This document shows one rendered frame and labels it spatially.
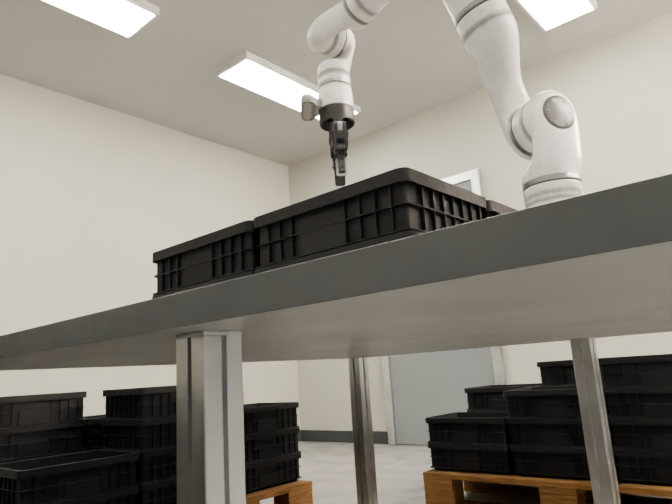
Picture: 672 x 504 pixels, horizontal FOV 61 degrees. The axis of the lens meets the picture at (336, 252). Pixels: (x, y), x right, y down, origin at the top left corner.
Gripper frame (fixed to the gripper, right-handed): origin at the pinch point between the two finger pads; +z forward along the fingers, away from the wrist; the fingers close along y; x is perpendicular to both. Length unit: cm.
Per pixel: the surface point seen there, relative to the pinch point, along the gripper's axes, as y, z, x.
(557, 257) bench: -76, 34, -8
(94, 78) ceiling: 267, -178, 150
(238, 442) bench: -38, 48, 18
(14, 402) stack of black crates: 109, 43, 117
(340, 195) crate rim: -12.5, 8.6, 1.3
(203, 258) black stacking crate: 19.2, 12.1, 31.7
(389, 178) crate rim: -20.3, 8.5, -6.6
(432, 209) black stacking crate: -16.5, 13.2, -14.3
